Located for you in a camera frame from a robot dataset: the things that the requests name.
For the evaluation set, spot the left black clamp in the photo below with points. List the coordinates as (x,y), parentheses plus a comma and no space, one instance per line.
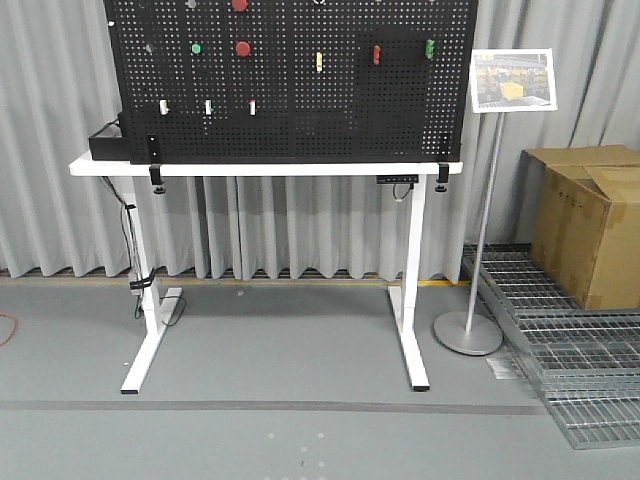
(155,156)

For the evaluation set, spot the green toggle switch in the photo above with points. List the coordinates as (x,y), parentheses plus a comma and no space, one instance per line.
(430,48)

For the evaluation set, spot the silver sign stand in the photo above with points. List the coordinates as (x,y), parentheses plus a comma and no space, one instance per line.
(501,81)

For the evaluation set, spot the white standing desk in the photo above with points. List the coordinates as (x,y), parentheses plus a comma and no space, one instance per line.
(157,312)

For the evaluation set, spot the red push button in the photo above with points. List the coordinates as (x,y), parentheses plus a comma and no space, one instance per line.
(240,5)
(243,48)

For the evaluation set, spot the red toggle switch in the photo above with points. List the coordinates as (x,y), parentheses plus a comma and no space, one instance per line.
(376,54)

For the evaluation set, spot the black perforated pegboard panel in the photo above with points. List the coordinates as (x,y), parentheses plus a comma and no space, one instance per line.
(351,112)

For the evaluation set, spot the black box on desk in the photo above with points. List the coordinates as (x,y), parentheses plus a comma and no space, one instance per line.
(109,144)

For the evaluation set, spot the lower red push button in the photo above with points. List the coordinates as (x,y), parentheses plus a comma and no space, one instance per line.
(243,48)

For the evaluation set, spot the cardboard box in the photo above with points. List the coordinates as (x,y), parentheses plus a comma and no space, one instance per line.
(587,228)

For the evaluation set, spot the black clamp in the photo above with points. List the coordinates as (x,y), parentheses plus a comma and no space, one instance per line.
(155,156)
(443,167)

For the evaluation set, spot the desk height control panel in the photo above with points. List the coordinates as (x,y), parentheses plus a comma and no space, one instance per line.
(397,179)

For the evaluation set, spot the metal floor grating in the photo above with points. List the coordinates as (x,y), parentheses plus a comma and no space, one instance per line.
(583,364)

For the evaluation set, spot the grey curtain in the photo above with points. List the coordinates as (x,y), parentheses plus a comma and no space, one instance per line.
(58,87)

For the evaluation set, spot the upper red push button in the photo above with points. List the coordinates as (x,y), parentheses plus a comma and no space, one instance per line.
(240,5)

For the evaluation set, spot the right black clamp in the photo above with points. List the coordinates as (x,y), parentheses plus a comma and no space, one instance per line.
(443,167)

